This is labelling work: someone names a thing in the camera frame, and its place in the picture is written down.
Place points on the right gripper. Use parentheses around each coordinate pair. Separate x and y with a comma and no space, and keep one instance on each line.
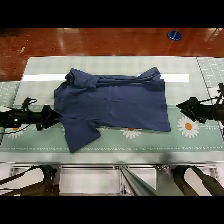
(196,109)

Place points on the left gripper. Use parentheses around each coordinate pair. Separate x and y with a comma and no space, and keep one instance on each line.
(45,117)

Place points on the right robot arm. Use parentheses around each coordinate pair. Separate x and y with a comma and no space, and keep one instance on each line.
(216,112)

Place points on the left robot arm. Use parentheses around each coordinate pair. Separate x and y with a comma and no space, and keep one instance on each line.
(15,118)

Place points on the dark blue shirt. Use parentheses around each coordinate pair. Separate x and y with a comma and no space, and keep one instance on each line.
(113,106)

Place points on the round blue floor disc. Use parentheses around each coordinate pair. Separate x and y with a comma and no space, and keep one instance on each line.
(174,35)

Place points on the silver frame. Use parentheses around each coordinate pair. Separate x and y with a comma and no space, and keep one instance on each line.
(140,186)

